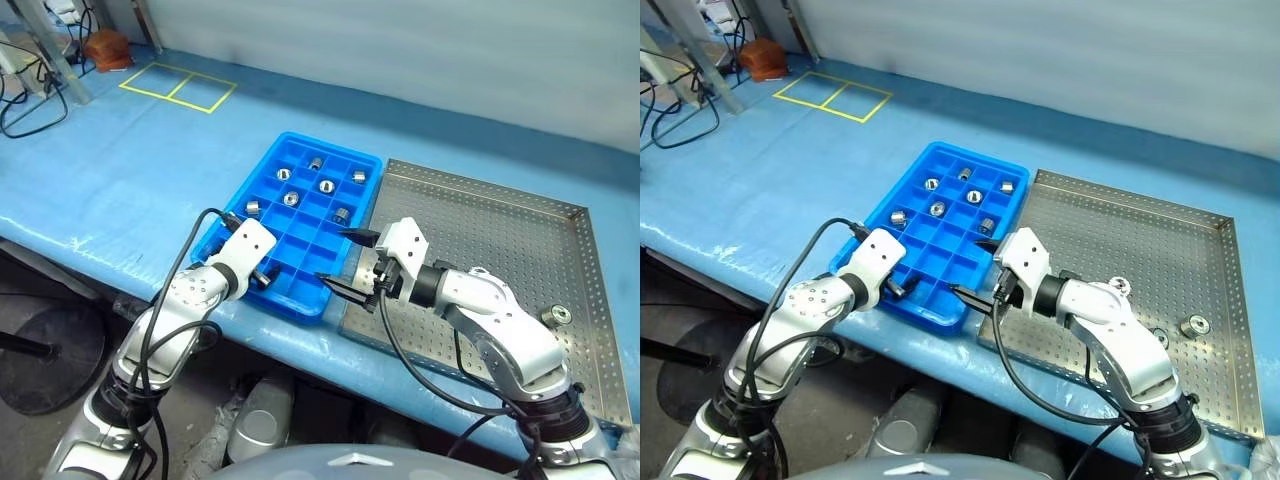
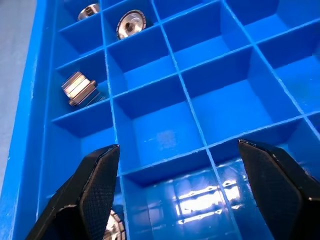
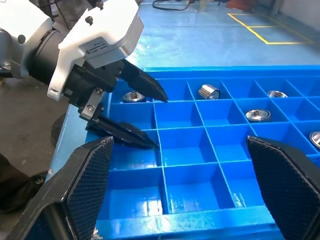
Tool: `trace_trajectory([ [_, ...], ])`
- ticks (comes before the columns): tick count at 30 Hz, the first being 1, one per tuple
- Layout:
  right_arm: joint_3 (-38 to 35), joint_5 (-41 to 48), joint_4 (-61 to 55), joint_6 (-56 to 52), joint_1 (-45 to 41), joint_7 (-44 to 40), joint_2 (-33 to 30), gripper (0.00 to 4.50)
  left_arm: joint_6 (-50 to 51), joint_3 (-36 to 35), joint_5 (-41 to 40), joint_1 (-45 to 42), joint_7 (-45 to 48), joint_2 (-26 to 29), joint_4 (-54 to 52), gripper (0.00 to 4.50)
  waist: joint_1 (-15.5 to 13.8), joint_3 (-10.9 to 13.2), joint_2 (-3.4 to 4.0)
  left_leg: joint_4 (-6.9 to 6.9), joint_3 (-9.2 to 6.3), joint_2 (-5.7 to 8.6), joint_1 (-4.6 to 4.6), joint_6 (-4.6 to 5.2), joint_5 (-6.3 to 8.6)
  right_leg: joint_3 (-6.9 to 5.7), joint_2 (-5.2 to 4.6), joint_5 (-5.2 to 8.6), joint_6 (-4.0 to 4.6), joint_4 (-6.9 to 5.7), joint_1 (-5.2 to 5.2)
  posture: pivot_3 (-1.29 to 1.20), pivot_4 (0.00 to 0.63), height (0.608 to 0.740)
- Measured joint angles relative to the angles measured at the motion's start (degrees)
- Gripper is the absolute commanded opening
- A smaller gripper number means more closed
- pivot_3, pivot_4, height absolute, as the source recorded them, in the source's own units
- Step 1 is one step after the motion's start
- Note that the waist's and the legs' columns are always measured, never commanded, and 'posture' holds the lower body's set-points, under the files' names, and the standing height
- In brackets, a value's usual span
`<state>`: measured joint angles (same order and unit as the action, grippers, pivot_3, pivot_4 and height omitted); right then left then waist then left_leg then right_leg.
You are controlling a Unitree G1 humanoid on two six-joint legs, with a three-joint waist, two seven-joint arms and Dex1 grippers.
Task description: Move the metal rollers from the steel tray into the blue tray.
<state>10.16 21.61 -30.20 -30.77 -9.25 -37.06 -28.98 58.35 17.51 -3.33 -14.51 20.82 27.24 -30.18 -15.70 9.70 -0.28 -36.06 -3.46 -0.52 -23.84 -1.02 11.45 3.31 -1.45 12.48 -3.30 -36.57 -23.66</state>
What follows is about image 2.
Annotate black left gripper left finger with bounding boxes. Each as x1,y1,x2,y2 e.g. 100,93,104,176
26,143,121,240

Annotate blue compartment tray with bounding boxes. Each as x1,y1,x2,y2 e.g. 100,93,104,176
0,0,320,240

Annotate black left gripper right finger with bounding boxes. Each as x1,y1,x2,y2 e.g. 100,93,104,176
237,138,320,240

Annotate metal roller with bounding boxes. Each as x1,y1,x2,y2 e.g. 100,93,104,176
61,71,107,108
103,209,127,240
76,3,101,22
116,9,151,41

